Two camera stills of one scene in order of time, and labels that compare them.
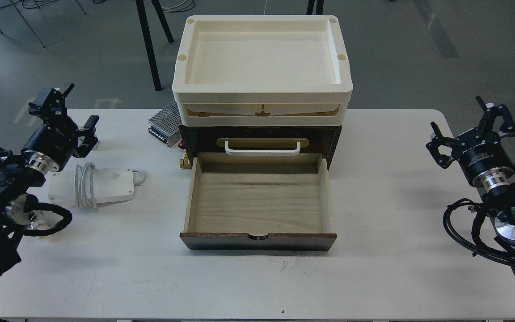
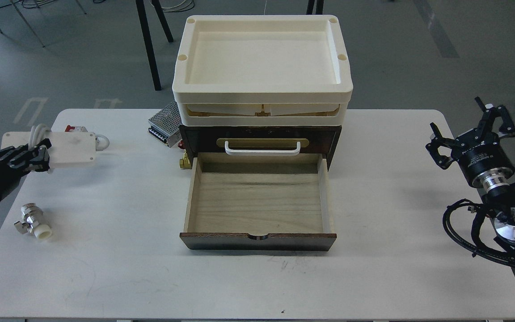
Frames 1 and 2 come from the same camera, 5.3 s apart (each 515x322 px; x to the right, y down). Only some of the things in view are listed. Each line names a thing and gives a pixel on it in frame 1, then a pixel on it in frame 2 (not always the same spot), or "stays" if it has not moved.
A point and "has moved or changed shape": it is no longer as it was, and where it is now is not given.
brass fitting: x=185 y=163 stays
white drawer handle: x=263 y=152 stays
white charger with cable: x=88 y=187 has moved or changed shape
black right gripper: x=485 y=159 stays
